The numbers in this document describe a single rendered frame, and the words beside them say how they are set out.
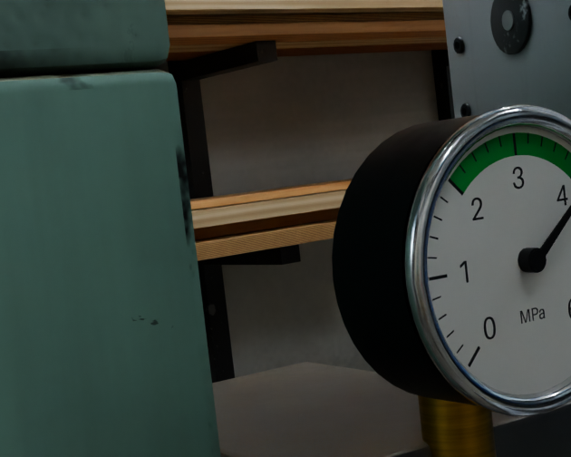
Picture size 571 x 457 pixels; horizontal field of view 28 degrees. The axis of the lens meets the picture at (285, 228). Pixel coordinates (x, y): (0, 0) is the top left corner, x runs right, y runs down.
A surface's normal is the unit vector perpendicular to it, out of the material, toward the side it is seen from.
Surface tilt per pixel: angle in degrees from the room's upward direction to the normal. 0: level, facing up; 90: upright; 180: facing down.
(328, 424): 0
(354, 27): 90
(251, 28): 90
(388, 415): 0
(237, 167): 90
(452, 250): 90
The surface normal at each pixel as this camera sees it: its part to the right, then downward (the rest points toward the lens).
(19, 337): 0.54, -0.02
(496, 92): -0.92, 0.13
